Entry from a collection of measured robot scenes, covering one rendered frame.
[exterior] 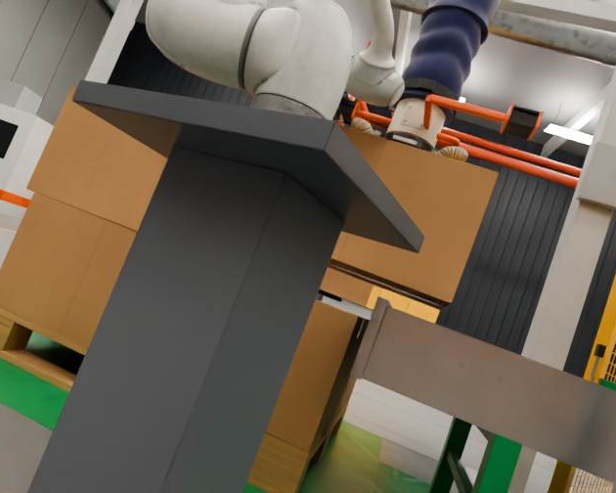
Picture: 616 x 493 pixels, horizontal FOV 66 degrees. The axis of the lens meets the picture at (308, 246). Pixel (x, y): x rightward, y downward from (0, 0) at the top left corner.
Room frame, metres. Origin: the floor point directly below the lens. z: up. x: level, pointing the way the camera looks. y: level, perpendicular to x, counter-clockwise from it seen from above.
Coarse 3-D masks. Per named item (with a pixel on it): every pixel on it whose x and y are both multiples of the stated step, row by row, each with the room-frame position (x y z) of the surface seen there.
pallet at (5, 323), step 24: (0, 312) 1.62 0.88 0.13; (0, 336) 1.61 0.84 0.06; (24, 336) 1.68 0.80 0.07; (48, 336) 1.57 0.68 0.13; (24, 360) 1.60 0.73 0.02; (336, 432) 2.22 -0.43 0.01; (264, 456) 1.38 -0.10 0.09; (288, 456) 1.36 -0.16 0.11; (312, 456) 1.46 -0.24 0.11; (264, 480) 1.37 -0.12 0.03; (288, 480) 1.36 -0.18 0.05
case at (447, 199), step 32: (352, 128) 1.41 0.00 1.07; (384, 160) 1.38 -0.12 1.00; (416, 160) 1.35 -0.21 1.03; (448, 160) 1.33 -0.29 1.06; (416, 192) 1.35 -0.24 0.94; (448, 192) 1.33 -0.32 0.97; (480, 192) 1.31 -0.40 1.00; (416, 224) 1.34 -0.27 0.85; (448, 224) 1.32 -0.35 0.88; (480, 224) 1.30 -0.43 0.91; (352, 256) 1.37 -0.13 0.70; (384, 256) 1.35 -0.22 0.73; (416, 256) 1.33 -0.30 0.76; (448, 256) 1.31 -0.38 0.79; (384, 288) 1.69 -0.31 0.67; (416, 288) 1.32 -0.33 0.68; (448, 288) 1.30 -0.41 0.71
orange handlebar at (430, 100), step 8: (432, 96) 1.29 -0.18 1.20; (440, 96) 1.29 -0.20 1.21; (424, 104) 1.33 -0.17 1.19; (432, 104) 1.33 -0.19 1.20; (440, 104) 1.29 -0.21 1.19; (448, 104) 1.28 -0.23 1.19; (456, 104) 1.27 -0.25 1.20; (464, 104) 1.27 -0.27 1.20; (360, 112) 1.58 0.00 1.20; (368, 112) 1.58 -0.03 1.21; (424, 112) 1.38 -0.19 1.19; (472, 112) 1.27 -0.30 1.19; (480, 112) 1.26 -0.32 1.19; (488, 112) 1.25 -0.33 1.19; (496, 112) 1.25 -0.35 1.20; (368, 120) 1.62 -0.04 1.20; (376, 120) 1.57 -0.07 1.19; (384, 120) 1.56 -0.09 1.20; (424, 120) 1.43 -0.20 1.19; (496, 120) 1.26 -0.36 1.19; (504, 120) 1.24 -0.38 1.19; (384, 128) 1.61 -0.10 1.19; (440, 136) 1.51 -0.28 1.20; (448, 136) 1.51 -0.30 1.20; (440, 144) 1.56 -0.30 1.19; (448, 144) 1.55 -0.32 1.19; (456, 144) 1.51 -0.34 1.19
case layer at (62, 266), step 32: (32, 224) 1.63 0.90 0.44; (64, 224) 1.60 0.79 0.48; (96, 224) 1.57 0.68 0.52; (32, 256) 1.62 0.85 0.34; (64, 256) 1.59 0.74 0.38; (96, 256) 1.56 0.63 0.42; (0, 288) 1.63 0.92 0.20; (32, 288) 1.61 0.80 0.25; (64, 288) 1.58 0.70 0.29; (96, 288) 1.55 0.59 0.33; (32, 320) 1.59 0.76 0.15; (64, 320) 1.57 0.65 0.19; (96, 320) 1.54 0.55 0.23; (320, 320) 1.38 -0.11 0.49; (352, 320) 1.35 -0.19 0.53; (320, 352) 1.37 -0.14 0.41; (352, 352) 1.56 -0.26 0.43; (288, 384) 1.38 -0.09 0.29; (320, 384) 1.36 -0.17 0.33; (352, 384) 2.14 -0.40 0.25; (288, 416) 1.37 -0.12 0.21; (320, 416) 1.35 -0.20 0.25
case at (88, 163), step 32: (64, 128) 1.64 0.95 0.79; (96, 128) 1.61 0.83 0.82; (64, 160) 1.63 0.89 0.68; (96, 160) 1.60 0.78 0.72; (128, 160) 1.57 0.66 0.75; (160, 160) 1.54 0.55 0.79; (64, 192) 1.62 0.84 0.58; (96, 192) 1.58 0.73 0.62; (128, 192) 1.56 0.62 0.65; (128, 224) 1.54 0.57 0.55
